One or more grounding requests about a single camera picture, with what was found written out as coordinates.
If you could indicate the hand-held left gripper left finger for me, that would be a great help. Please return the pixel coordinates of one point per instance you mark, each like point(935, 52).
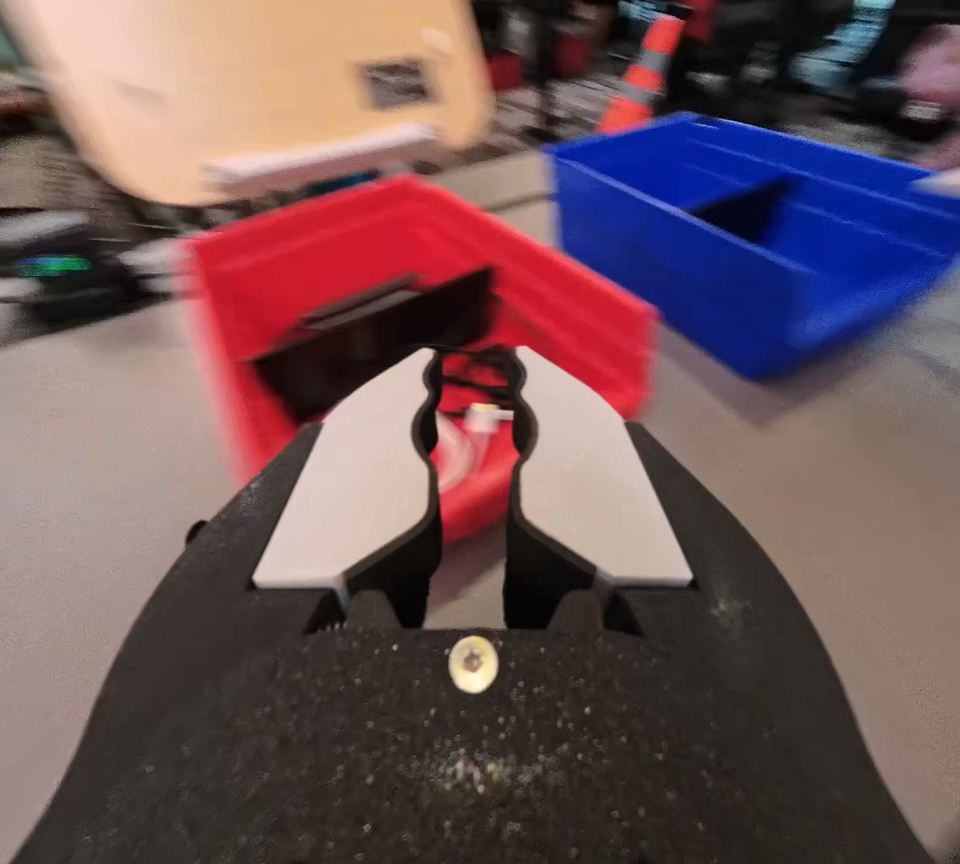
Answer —
point(352, 496)

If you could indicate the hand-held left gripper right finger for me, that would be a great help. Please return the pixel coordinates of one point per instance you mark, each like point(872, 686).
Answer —
point(592, 496)

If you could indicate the large red plastic bin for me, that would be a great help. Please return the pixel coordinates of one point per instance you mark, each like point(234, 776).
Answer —
point(570, 324)

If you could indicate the grey desk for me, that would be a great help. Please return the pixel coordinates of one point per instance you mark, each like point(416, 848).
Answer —
point(112, 429)

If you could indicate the black bin divider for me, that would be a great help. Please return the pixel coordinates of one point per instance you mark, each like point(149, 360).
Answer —
point(375, 354)

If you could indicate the large blue plastic bin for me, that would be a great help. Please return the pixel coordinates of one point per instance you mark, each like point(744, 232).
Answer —
point(675, 264)

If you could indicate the black power station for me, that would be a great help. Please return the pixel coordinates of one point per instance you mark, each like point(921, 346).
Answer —
point(75, 294)

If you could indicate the orange traffic cone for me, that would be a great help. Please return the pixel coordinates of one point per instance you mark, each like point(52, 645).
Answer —
point(645, 76)

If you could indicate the red box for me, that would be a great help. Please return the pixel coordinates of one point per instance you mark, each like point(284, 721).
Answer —
point(504, 70)
point(571, 58)

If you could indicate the light wooden tilted tabletop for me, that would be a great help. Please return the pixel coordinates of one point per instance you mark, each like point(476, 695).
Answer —
point(225, 16)

